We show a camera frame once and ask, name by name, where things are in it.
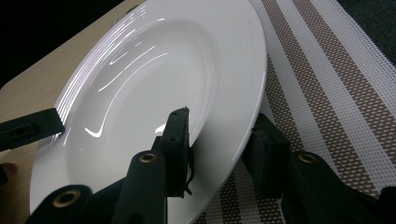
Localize striped woven placemat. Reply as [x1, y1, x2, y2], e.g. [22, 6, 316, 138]
[191, 0, 396, 224]

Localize white plate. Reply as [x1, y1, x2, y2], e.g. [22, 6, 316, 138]
[29, 0, 269, 224]

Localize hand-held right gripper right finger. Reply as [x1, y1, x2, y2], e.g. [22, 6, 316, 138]
[242, 112, 292, 200]

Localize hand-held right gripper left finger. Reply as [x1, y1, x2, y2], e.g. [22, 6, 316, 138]
[151, 106, 196, 199]

